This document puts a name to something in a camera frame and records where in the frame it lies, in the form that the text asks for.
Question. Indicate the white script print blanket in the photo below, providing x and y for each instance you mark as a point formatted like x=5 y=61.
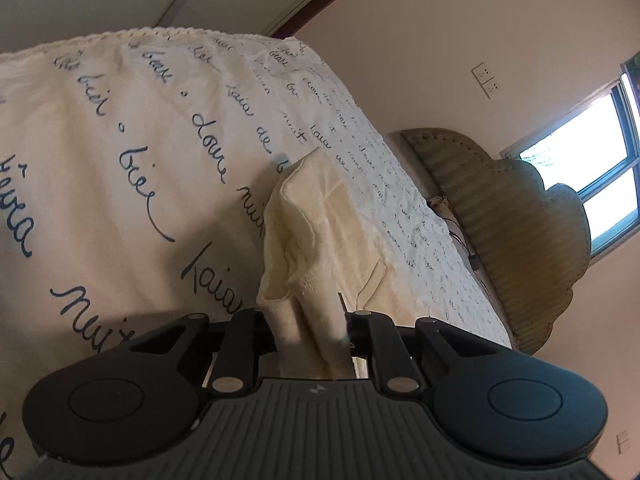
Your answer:
x=100 y=160

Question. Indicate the window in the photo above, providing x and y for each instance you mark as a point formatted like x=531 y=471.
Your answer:
x=585 y=170

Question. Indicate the cream textured pants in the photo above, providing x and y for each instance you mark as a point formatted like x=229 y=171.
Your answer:
x=310 y=220

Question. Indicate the white wall socket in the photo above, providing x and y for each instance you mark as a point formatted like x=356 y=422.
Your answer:
x=623 y=441
x=482 y=72
x=491 y=88

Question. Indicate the beige scalloped headboard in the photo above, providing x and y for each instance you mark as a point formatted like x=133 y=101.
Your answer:
x=520 y=240

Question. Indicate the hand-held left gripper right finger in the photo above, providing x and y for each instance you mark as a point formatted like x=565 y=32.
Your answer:
x=372 y=345

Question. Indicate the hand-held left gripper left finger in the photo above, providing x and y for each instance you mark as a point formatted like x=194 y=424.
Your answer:
x=247 y=340

